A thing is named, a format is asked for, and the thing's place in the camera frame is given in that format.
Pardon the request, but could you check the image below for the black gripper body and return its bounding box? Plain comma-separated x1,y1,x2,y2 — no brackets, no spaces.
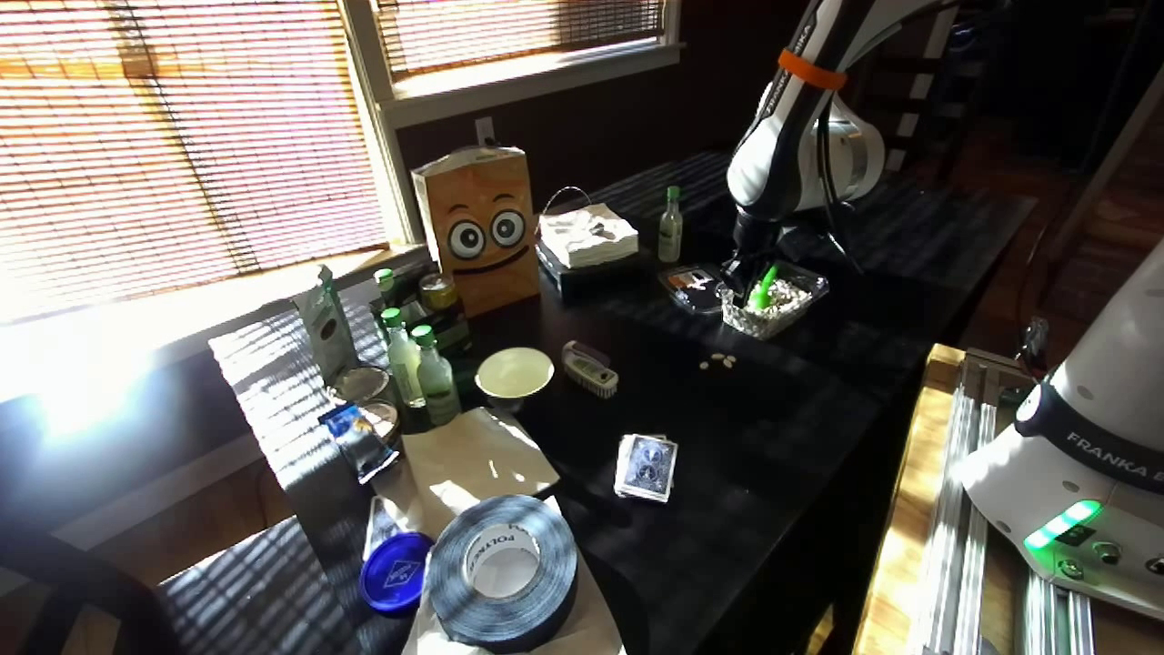
729,199,774,265

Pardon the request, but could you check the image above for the clear plastic clamshell lunchbox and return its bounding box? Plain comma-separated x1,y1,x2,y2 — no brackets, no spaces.
660,254,838,347

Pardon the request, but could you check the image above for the green plastic spoon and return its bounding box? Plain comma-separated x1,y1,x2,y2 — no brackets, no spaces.
747,261,785,317

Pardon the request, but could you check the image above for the pumpkin seeds pile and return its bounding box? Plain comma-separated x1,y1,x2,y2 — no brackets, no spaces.
729,265,821,329

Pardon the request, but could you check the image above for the clear bottle with green cap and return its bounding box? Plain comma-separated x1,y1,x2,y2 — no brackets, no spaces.
655,182,693,268

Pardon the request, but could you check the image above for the white electronic device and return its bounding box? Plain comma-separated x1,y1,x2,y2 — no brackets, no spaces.
534,198,644,274

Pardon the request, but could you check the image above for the black napkin holder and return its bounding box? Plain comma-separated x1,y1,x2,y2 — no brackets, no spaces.
532,182,648,300

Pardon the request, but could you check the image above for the blue playing card deck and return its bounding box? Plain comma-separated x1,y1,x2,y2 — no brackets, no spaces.
610,428,683,508

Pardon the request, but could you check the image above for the white round bowl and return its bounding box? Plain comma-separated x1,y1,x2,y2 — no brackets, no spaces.
470,343,561,408

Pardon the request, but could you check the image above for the cardboard box with eyes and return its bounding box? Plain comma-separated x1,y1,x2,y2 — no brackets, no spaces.
408,142,546,324

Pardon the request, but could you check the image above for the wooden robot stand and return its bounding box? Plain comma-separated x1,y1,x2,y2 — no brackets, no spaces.
847,343,1164,655

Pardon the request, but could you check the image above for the jar with gold lid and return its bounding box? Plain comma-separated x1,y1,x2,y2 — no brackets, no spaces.
415,268,467,324

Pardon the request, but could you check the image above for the beige window blind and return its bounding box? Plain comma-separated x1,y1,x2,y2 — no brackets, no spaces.
0,0,392,329
373,0,672,80

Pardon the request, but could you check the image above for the tan paper envelope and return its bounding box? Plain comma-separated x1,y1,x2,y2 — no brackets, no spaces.
398,403,564,545

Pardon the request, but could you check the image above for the small green capped bottle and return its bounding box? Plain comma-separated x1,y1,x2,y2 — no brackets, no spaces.
408,322,467,428
376,302,429,414

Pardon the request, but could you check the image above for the dark bottle with green top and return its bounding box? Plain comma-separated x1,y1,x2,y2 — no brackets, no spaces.
369,261,410,317

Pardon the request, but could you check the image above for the small metal dish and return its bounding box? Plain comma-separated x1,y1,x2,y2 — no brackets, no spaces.
330,362,398,411

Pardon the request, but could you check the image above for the tall clear glass bottle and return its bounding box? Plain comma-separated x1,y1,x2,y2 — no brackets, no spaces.
299,261,359,383

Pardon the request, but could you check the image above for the blue white small packet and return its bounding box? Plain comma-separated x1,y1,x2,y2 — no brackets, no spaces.
315,396,404,493

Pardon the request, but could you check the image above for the blue round plastic lid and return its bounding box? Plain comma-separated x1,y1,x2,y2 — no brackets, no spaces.
357,529,436,619

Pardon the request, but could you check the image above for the dark wooden chair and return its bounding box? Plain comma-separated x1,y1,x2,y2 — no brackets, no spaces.
0,513,176,655

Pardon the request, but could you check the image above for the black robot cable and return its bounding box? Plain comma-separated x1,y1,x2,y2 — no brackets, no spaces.
812,89,859,231

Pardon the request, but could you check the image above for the orange strap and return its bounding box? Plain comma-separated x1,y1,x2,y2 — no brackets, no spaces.
774,45,851,97

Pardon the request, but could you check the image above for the aluminium rail frame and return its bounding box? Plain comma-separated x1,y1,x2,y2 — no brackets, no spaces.
927,347,1104,655

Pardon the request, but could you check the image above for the white window frame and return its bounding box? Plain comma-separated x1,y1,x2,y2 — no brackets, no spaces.
336,0,683,254

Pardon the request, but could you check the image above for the grey duct tape roll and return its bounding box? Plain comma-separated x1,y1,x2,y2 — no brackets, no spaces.
422,493,587,655

